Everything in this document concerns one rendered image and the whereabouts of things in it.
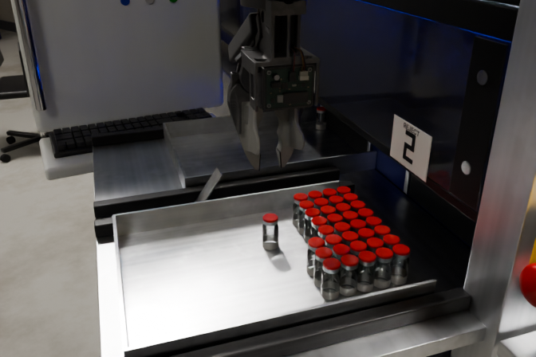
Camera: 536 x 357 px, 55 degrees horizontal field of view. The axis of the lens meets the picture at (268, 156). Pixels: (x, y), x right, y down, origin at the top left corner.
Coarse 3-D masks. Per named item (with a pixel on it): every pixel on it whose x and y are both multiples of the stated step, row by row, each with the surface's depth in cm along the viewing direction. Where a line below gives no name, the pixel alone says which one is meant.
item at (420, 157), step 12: (396, 120) 67; (396, 132) 68; (420, 132) 63; (396, 144) 68; (420, 144) 63; (396, 156) 69; (408, 156) 66; (420, 156) 63; (408, 168) 66; (420, 168) 64
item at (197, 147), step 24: (192, 120) 104; (216, 120) 106; (264, 120) 110; (312, 120) 113; (168, 144) 97; (192, 144) 101; (216, 144) 101; (240, 144) 101; (264, 144) 101; (312, 144) 101; (336, 144) 101; (192, 168) 91; (240, 168) 91; (264, 168) 84; (288, 168) 86; (312, 168) 87; (360, 168) 91
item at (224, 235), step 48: (288, 192) 77; (144, 240) 71; (192, 240) 71; (240, 240) 71; (288, 240) 71; (144, 288) 61; (192, 288) 61; (240, 288) 61; (288, 288) 61; (384, 288) 61; (432, 288) 58; (144, 336) 54; (192, 336) 50; (240, 336) 52
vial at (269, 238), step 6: (264, 222) 67; (276, 222) 67; (264, 228) 67; (270, 228) 67; (276, 228) 67; (264, 234) 68; (270, 234) 67; (276, 234) 68; (264, 240) 68; (270, 240) 68; (276, 240) 68; (264, 246) 68; (270, 246) 68; (276, 246) 68
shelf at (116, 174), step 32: (96, 160) 95; (128, 160) 95; (160, 160) 95; (96, 192) 84; (128, 192) 84; (384, 192) 84; (384, 224) 75; (416, 224) 75; (416, 256) 68; (448, 256) 68; (448, 288) 62; (448, 320) 57; (320, 352) 52; (352, 352) 52; (384, 352) 52; (416, 352) 54
